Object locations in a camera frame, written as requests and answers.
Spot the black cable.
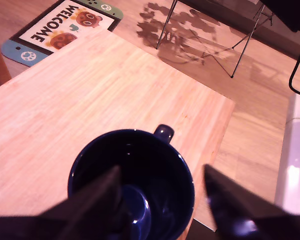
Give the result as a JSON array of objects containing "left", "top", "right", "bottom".
[{"left": 289, "top": 37, "right": 300, "bottom": 98}]

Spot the metal folding rack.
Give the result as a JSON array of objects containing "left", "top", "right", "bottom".
[{"left": 155, "top": 0, "right": 275, "bottom": 79}]

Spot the dark blue ELWOOD mug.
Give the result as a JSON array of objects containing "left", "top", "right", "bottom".
[{"left": 67, "top": 124, "right": 196, "bottom": 240}]

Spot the black device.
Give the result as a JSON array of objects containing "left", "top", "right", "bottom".
[{"left": 258, "top": 0, "right": 300, "bottom": 33}]

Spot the welcome doormat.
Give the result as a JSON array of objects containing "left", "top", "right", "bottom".
[{"left": 1, "top": 0, "right": 125, "bottom": 67}]

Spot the white furniture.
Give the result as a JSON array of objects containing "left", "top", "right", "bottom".
[{"left": 274, "top": 93, "right": 300, "bottom": 216}]

